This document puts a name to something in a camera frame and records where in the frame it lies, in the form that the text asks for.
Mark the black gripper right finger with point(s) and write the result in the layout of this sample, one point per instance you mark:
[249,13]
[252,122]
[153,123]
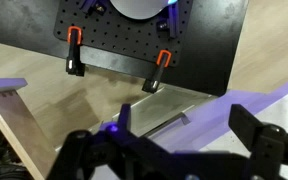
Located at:
[244,123]

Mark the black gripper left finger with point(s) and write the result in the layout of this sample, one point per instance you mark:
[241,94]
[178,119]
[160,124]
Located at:
[125,116]

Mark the white drawer with wooden sides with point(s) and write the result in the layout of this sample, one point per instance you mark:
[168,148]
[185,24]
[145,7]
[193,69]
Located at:
[20,130]

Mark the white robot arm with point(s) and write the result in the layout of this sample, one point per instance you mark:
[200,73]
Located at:
[137,8]

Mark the white drawer front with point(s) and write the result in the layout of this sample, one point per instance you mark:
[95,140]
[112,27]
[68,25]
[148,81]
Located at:
[157,103]

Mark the orange black bar clamp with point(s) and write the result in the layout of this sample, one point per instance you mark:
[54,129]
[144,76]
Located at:
[74,53]
[159,70]

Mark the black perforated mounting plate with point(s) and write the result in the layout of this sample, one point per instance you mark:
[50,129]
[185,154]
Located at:
[124,36]

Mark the black cart table top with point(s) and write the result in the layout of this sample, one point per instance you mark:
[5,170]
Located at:
[210,50]

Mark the robot base mounting bracket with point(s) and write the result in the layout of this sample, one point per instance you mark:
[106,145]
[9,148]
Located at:
[173,20]
[87,4]

